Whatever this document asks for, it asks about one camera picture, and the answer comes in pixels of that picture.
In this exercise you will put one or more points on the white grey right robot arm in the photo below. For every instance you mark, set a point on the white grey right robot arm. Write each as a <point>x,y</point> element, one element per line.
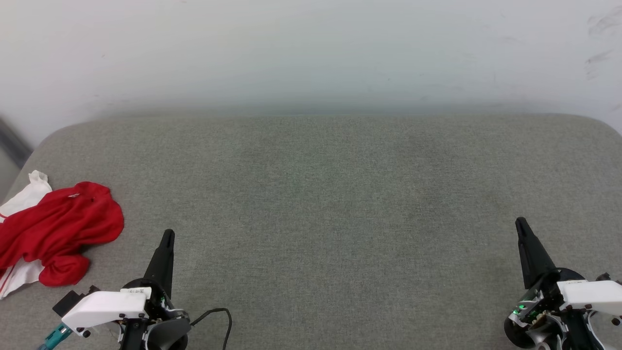
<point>580,335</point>

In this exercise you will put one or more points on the red white basketball jersey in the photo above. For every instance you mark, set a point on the red white basketball jersey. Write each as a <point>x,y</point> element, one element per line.
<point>58,223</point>

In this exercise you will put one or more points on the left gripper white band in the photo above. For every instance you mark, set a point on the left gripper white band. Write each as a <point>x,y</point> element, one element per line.
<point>107,306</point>

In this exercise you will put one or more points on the grey fabric sofa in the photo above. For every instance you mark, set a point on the grey fabric sofa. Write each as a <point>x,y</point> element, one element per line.
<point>316,218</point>

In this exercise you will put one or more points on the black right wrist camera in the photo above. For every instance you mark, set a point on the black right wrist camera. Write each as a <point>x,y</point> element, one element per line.
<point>605,277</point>

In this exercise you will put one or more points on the dark wall baseboard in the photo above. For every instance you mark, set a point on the dark wall baseboard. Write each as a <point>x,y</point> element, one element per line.
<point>12,141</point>

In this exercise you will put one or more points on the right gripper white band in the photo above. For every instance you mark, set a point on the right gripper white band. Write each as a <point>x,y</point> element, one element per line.
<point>588,294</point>

